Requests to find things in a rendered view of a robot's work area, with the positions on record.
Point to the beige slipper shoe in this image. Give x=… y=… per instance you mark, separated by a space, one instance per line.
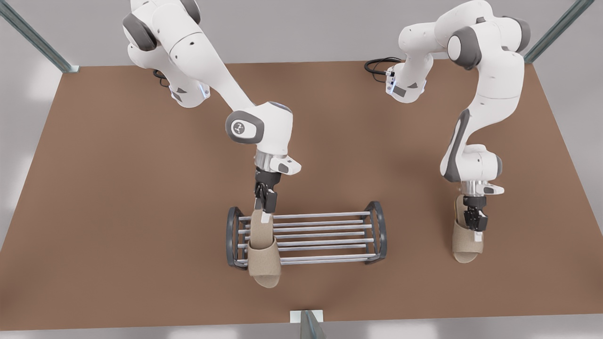
x=464 y=245
x=264 y=261

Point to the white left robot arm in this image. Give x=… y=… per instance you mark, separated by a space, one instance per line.
x=494 y=80

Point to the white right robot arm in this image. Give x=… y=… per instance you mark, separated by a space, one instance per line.
x=198 y=56

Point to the dark metal shoe rack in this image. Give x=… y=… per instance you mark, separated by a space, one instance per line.
x=325 y=238

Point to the silver frame post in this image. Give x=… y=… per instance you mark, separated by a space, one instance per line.
x=558 y=30
x=308 y=325
x=35 y=40

